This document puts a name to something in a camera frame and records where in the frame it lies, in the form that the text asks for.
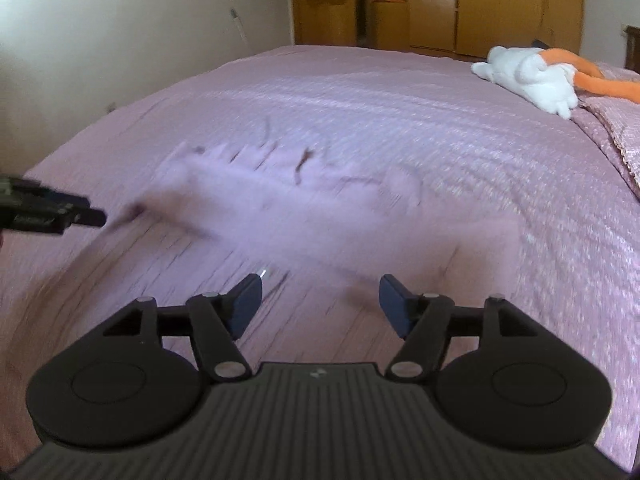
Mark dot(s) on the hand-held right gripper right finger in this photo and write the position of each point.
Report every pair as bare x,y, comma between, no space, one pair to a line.
395,302

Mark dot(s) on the lilac textured bedspread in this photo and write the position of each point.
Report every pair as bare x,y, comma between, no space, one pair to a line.
400,110

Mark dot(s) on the thin white stick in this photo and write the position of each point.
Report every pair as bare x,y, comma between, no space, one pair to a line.
239,24

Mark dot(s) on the wooden headboard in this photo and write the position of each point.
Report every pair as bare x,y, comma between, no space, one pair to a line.
633,47

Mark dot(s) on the wooden wardrobe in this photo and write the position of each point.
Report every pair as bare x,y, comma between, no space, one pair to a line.
500,5

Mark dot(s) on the pink quilt with lace trim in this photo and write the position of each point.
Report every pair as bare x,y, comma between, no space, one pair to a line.
615,120

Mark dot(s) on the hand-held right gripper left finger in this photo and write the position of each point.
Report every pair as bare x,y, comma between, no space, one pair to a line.
246,300

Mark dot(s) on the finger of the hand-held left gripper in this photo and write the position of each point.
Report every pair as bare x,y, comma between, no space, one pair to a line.
85,216

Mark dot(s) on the lilac knit cardigan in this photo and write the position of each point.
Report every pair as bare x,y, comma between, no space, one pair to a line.
260,200

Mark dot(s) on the cardboard box with red label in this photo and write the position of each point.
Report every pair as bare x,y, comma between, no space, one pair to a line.
389,10

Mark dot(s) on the white and orange plush toy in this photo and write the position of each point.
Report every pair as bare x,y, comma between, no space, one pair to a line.
530,77

